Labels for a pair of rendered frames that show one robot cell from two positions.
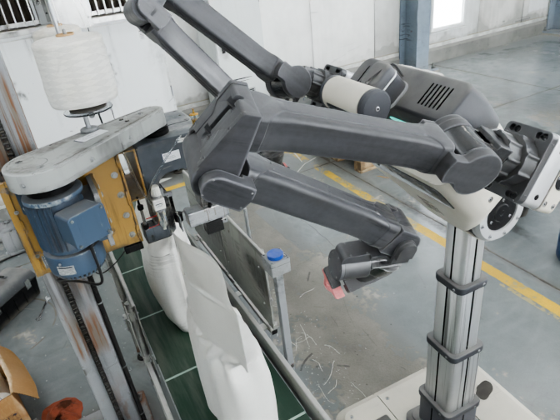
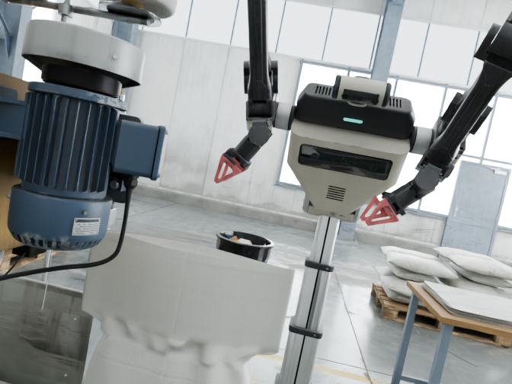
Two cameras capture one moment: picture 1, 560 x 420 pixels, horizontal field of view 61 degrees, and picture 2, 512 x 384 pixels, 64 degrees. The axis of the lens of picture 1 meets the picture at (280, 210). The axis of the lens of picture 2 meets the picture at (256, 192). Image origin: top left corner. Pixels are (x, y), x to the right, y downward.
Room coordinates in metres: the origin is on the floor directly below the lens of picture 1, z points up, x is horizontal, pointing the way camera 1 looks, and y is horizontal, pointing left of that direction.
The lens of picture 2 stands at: (0.51, 1.00, 1.28)
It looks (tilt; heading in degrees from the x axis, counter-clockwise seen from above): 4 degrees down; 301
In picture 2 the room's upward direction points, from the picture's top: 11 degrees clockwise
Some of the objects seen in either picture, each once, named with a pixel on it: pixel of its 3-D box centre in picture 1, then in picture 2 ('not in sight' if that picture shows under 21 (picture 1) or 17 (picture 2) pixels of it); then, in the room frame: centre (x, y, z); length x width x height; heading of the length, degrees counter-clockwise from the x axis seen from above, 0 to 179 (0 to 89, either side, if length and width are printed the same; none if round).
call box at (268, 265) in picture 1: (276, 262); not in sight; (1.41, 0.04, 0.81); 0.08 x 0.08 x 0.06; 25
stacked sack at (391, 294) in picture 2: not in sight; (403, 292); (1.20, -3.61, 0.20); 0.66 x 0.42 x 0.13; 112
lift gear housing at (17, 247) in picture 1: (12, 237); not in sight; (1.25, 0.82, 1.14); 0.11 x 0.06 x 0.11; 25
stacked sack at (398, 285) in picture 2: not in sight; (416, 288); (1.06, -3.40, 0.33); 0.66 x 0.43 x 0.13; 25
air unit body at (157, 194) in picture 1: (160, 207); not in sight; (1.32, 0.37, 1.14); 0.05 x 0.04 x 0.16; 115
